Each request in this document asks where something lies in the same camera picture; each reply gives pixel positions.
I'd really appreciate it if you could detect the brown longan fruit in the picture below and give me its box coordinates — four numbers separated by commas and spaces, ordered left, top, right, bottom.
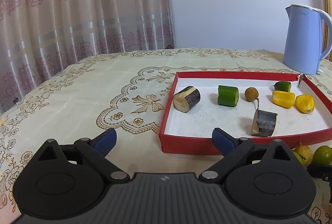
244, 87, 259, 102

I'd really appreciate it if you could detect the yellow fruit piece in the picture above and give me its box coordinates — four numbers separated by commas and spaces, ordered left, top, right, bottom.
295, 94, 315, 114
272, 90, 295, 108

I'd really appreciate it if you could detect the green cucumber end piece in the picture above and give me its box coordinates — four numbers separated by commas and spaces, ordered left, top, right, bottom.
274, 81, 292, 92

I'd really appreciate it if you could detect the round green lime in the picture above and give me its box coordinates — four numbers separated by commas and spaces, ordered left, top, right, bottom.
312, 145, 332, 165

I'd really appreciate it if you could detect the yellow-green round fruit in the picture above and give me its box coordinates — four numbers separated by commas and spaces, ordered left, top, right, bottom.
293, 144, 312, 166

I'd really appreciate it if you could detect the red shallow box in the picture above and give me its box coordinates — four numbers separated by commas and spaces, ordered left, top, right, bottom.
159, 71, 331, 155

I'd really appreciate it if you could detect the cream embroidered tablecloth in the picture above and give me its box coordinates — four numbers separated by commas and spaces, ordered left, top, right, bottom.
0, 47, 332, 224

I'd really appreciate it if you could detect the blue electric kettle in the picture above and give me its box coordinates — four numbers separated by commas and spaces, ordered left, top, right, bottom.
283, 4, 331, 75

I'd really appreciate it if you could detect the pink patterned curtain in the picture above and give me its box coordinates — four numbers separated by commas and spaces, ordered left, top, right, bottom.
1, 0, 175, 112

